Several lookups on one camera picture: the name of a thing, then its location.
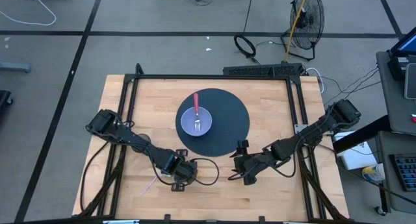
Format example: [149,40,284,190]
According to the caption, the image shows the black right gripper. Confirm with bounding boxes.
[234,139,277,186]

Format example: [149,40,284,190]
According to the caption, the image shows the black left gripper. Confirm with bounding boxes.
[164,148,199,192]

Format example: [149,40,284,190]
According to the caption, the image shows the pink drinking straw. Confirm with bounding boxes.
[141,172,172,196]

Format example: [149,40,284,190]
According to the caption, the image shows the lavender bowl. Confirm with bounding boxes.
[180,106,213,137]

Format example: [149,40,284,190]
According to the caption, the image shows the red-handled metal fork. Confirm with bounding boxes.
[193,92,202,132]

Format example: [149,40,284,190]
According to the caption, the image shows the round dark woven placemat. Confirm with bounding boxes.
[175,88,250,157]

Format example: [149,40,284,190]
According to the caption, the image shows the black power strip box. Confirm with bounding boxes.
[222,62,306,77]

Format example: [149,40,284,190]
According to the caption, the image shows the white box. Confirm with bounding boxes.
[333,131,378,171]

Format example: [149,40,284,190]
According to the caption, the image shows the white and yellow bottle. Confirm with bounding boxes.
[361,164,386,184]

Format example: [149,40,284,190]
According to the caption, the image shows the black floor fan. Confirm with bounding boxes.
[281,0,325,62]

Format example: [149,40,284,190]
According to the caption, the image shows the dark keyboard desk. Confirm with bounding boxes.
[333,115,416,215]

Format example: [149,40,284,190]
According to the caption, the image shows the grey desk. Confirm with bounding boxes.
[376,50,416,136]

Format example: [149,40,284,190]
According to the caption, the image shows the black keyboard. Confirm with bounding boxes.
[389,152,416,192]

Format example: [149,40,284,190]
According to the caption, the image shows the grey tablet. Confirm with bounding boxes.
[404,62,416,100]

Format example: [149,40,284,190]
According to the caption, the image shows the grey floor bar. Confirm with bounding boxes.
[0,62,32,74]

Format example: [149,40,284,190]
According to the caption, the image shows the open laptop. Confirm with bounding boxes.
[388,27,416,81]

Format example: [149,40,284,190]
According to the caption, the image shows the black aluminium table frame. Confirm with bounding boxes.
[73,63,350,223]

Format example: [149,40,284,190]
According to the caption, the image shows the short white looped cable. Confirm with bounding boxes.
[305,67,325,94]

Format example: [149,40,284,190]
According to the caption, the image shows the black coiled cable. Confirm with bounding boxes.
[233,0,261,64]

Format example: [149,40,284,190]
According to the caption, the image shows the thin black desk cables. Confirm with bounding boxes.
[324,66,382,108]

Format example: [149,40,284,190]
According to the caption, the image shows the yellow hanging cable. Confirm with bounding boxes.
[285,0,309,62]

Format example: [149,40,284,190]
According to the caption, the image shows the long white floor cable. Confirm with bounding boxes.
[0,0,57,27]

